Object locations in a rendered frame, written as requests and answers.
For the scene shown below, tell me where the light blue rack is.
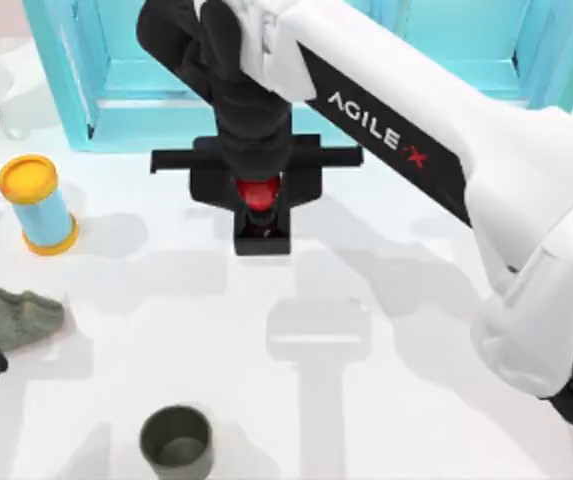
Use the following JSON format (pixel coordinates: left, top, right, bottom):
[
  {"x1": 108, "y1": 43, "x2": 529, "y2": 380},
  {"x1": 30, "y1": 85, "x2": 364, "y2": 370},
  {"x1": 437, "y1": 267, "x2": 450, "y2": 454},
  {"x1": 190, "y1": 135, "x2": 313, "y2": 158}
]
[{"x1": 21, "y1": 0, "x2": 573, "y2": 154}]

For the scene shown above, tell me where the red rounded object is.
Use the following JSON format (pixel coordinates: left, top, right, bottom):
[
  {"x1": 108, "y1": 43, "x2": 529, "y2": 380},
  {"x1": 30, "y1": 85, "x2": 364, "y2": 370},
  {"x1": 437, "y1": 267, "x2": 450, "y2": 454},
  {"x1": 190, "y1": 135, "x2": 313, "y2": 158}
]
[{"x1": 235, "y1": 178, "x2": 277, "y2": 212}]

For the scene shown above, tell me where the grey-green cloth lump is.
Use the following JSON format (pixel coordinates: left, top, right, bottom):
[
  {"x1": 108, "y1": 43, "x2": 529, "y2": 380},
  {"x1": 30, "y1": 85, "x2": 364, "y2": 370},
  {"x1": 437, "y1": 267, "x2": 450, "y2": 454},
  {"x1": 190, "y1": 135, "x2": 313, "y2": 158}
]
[{"x1": 0, "y1": 282, "x2": 66, "y2": 354}]

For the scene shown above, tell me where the dark green cup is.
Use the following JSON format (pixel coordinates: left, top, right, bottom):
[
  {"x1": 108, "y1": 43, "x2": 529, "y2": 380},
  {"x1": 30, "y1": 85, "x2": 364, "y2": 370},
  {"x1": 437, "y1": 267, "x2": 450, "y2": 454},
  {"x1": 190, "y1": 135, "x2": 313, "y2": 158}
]
[{"x1": 139, "y1": 405, "x2": 215, "y2": 480}]

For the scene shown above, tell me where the blue can with yellow ends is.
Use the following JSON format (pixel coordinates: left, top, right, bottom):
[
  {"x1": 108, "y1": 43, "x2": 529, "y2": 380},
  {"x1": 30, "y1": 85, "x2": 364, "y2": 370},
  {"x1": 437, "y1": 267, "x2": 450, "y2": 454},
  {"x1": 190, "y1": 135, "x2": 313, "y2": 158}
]
[{"x1": 0, "y1": 153, "x2": 80, "y2": 257}]

